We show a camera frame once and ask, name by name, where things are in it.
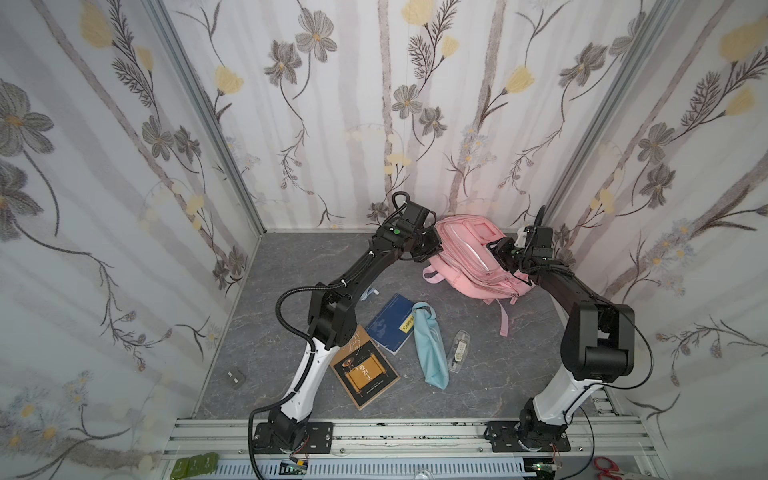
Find pink backpack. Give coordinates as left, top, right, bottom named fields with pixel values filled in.
left=422, top=215, right=533, bottom=304

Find brown and black book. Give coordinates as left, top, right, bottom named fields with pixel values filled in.
left=331, top=326, right=400, bottom=410

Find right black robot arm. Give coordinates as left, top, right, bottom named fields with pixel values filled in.
left=489, top=207, right=638, bottom=451

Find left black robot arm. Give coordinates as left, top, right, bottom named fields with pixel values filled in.
left=247, top=191, right=441, bottom=479

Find light blue pencil sharpener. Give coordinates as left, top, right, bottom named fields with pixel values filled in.
left=360, top=287, right=380, bottom=301

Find teal pencil case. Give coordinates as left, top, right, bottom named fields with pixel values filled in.
left=412, top=302, right=449, bottom=390

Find clear plastic case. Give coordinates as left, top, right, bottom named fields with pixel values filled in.
left=447, top=330, right=471, bottom=373

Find blue book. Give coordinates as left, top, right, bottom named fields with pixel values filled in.
left=365, top=294, right=414, bottom=355

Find red scissors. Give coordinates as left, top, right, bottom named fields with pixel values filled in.
left=593, top=456, right=623, bottom=480

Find green circuit board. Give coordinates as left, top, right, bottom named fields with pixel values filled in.
left=169, top=452, right=219, bottom=480

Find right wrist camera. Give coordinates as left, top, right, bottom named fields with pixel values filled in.
left=515, top=227, right=528, bottom=249

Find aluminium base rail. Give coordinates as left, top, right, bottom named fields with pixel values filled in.
left=160, top=416, right=671, bottom=479

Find white cable duct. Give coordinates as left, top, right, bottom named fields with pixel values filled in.
left=203, top=458, right=529, bottom=480

